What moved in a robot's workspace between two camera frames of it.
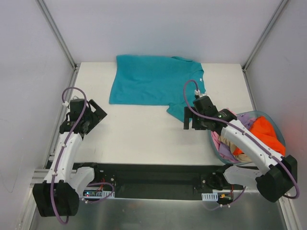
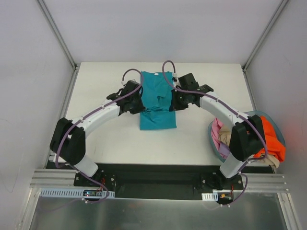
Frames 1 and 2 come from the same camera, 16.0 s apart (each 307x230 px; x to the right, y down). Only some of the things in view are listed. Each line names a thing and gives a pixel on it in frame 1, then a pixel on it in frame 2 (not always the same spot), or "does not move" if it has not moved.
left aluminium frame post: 58,33 does not move
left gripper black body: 96,113 -> 135,103
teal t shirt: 157,81 -> 156,87
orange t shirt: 262,128 does not move
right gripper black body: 194,121 -> 179,100
